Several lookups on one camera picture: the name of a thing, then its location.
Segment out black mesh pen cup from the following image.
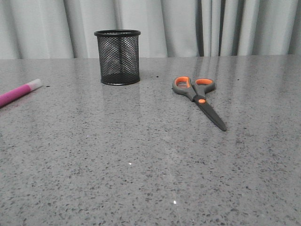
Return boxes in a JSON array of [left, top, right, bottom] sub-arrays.
[[94, 30, 141, 86]]

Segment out pink pen with clear cap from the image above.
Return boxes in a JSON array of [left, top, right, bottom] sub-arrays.
[[0, 79, 42, 107]]

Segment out grey orange handled scissors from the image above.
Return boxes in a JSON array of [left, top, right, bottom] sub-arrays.
[[172, 76, 227, 131]]

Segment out grey pleated curtain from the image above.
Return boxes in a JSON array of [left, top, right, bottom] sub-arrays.
[[0, 0, 301, 59]]

